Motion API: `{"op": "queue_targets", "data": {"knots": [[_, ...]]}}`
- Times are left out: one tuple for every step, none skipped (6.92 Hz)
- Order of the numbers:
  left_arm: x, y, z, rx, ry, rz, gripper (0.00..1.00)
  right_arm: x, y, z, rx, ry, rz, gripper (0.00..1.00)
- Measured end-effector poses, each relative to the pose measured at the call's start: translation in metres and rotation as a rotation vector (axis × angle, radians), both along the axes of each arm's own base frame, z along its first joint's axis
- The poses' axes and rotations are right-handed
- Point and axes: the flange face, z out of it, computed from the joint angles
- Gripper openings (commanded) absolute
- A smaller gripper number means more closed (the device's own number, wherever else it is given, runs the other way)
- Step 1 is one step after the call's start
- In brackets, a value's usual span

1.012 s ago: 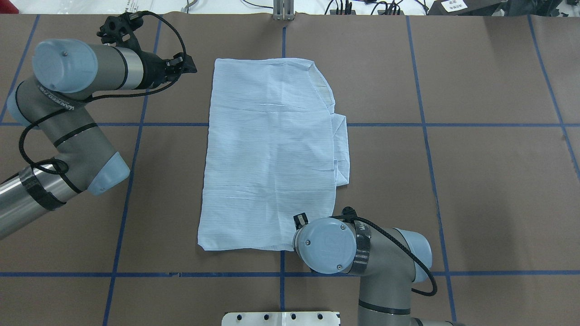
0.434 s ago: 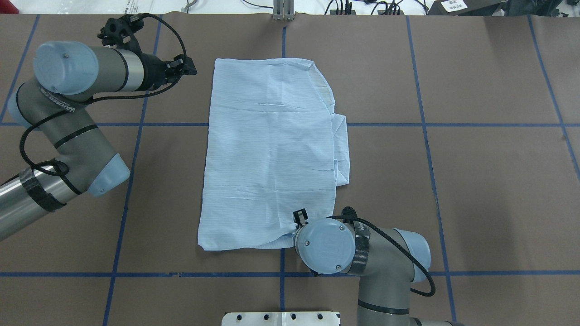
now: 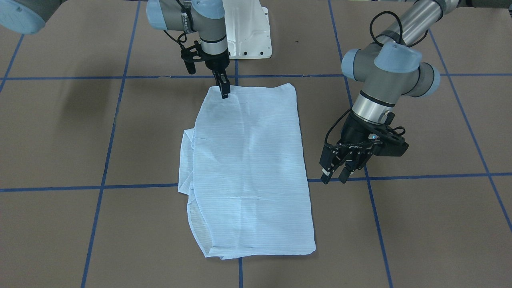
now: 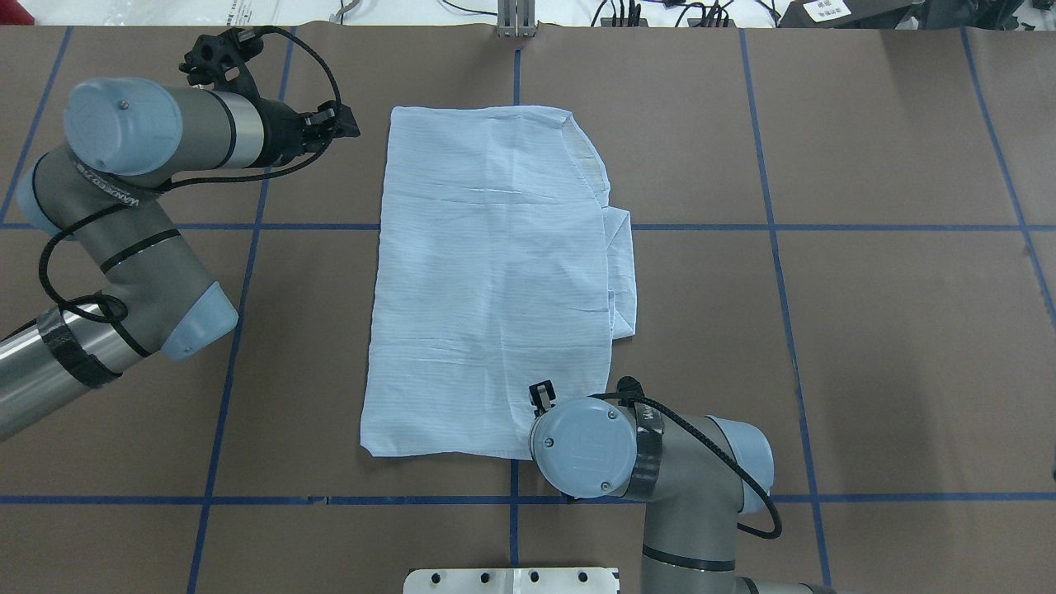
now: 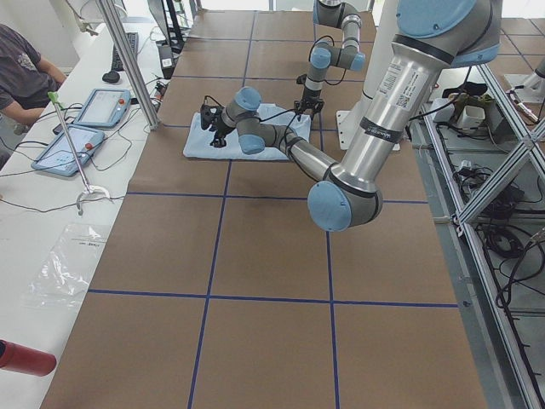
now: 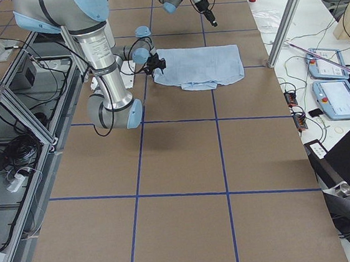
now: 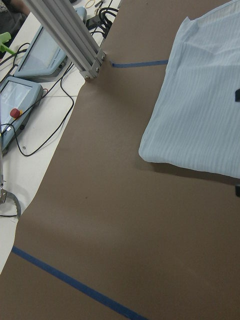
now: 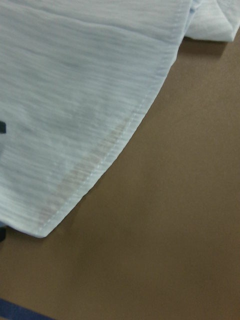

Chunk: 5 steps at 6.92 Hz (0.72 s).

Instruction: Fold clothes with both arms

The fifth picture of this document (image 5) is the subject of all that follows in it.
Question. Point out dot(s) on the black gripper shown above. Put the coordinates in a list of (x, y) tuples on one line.
[(308, 102), (221, 129)]

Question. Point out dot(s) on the light blue button-up shirt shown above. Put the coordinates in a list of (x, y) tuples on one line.
[(198, 140)]

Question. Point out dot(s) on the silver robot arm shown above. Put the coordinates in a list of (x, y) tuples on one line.
[(428, 37), (325, 53)]

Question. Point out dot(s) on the black labelled box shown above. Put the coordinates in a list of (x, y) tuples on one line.
[(167, 60)]

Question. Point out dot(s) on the upper blue teach pendant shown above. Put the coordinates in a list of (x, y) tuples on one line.
[(104, 108)]

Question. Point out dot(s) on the blue teach pendant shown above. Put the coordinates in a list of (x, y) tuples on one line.
[(57, 158), (104, 108)]

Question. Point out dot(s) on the black computer mouse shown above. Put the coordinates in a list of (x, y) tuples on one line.
[(111, 77)]

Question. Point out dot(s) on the lower blue teach pendant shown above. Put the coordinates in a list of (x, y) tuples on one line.
[(57, 158)]

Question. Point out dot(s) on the grey control box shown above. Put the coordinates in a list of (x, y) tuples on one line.
[(476, 117)]

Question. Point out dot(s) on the purple reacher grabber stick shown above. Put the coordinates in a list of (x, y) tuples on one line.
[(89, 189)]

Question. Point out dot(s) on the seated person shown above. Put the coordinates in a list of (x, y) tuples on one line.
[(26, 78)]

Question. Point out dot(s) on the clear plastic bag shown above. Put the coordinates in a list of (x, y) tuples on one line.
[(64, 277)]

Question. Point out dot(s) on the red bottle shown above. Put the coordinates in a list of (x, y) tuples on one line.
[(21, 359)]

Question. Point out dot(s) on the white pedestal column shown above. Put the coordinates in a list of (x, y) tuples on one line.
[(379, 61)]

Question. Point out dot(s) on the aluminium frame post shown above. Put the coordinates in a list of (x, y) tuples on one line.
[(116, 29)]

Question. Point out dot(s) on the aluminium lattice frame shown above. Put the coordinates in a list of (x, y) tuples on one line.
[(490, 186)]

